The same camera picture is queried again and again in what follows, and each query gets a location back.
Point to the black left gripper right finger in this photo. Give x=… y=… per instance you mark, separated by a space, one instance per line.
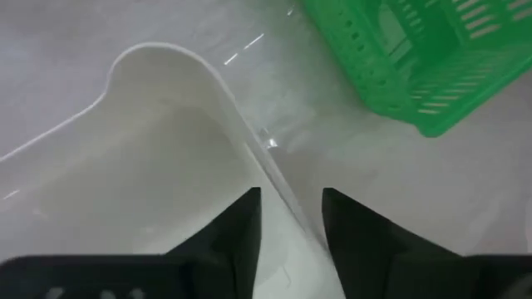
x=357 y=249

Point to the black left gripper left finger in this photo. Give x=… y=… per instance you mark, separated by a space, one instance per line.
x=232 y=249

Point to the green slotted plastic basket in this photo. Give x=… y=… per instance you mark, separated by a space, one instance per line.
x=374 y=62

